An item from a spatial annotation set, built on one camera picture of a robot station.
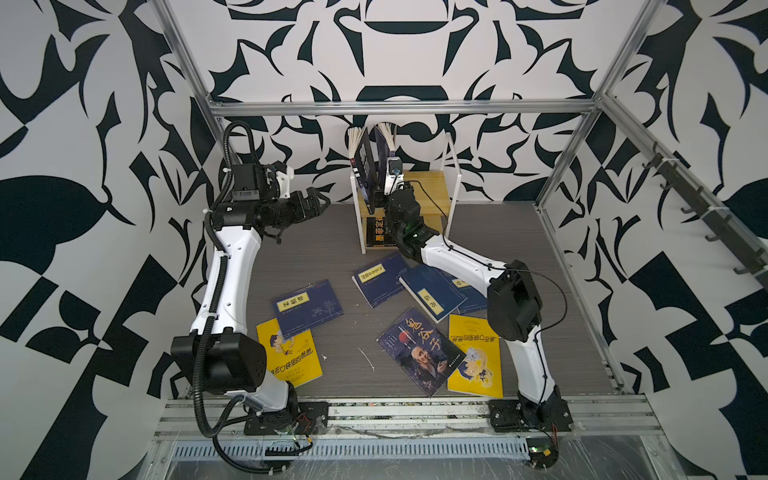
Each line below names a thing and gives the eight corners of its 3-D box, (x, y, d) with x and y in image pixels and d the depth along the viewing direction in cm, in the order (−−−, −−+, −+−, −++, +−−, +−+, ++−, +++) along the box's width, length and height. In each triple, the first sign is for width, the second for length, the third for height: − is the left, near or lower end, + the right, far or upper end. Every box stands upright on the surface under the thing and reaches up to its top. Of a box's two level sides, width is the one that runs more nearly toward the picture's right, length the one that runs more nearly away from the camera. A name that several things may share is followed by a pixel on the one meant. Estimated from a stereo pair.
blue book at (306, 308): (284, 340, 88) (281, 337, 86) (273, 304, 95) (271, 300, 93) (343, 314, 93) (342, 311, 91) (329, 281, 100) (328, 277, 98)
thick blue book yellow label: (437, 323, 91) (438, 320, 89) (398, 279, 100) (398, 276, 99) (466, 300, 96) (467, 297, 94) (426, 260, 105) (427, 257, 103)
